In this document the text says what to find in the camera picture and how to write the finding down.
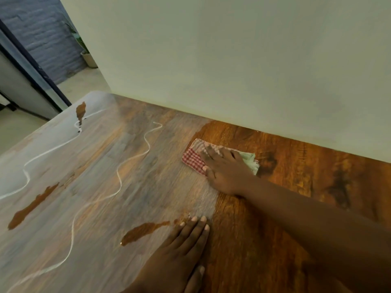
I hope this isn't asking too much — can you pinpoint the person's left hand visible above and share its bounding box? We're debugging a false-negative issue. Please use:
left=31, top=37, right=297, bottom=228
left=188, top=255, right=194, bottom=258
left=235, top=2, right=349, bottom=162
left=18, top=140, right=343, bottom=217
left=122, top=216, right=211, bottom=293

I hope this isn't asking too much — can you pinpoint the person's right hand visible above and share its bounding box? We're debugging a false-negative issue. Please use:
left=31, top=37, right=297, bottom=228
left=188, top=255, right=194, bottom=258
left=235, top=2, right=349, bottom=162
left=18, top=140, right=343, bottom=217
left=200, top=144, right=256, bottom=196

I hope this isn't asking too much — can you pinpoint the red checked cleaning cloth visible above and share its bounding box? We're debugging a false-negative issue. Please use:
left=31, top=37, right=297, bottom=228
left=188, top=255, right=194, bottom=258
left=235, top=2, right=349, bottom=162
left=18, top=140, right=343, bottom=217
left=182, top=138, right=260, bottom=177

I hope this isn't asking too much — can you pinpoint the person's right forearm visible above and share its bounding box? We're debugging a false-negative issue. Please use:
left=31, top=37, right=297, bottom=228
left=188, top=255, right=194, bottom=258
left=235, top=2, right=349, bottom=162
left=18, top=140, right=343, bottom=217
left=241, top=177, right=391, bottom=293

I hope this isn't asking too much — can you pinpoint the wooden table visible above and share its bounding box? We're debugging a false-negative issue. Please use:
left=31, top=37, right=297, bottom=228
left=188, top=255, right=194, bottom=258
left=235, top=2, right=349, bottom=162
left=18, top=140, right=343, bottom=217
left=0, top=91, right=391, bottom=293

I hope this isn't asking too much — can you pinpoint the plant in beige pot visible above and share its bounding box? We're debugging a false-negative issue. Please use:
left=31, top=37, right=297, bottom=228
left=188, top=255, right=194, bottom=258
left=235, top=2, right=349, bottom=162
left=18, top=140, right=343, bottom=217
left=62, top=20, right=98, bottom=69

